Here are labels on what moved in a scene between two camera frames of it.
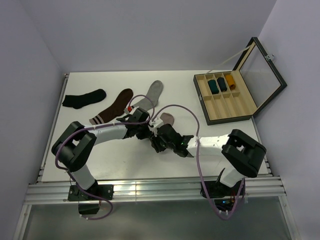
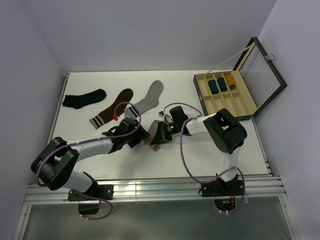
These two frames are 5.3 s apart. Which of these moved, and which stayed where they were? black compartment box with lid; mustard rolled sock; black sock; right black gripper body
Moved: right black gripper body
Stayed: mustard rolled sock; black sock; black compartment box with lid
